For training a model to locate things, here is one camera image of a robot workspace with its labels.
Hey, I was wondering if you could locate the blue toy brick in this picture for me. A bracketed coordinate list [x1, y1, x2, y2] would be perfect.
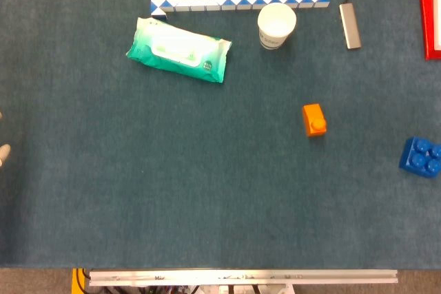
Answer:
[398, 136, 441, 179]

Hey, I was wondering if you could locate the green wet wipes pack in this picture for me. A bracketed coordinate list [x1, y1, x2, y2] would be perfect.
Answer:
[125, 17, 233, 84]

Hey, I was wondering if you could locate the grey USB hub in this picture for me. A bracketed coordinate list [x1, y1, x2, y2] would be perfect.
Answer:
[339, 3, 362, 50]

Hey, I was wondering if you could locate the white paper cup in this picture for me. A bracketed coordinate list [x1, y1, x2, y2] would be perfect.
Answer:
[257, 2, 298, 50]

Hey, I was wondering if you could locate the orange toy brick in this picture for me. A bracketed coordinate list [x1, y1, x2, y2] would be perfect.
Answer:
[302, 103, 327, 138]

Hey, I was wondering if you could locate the yellow base bracket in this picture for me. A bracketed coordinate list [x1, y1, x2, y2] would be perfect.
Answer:
[71, 268, 91, 294]

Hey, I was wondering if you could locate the aluminium frame rail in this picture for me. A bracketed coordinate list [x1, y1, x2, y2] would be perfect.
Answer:
[88, 269, 399, 287]

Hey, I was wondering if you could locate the red white box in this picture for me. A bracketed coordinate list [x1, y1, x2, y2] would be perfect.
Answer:
[416, 0, 441, 61]

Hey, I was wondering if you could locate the blue white snake puzzle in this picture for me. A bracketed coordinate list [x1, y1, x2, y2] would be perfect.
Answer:
[150, 0, 331, 20]

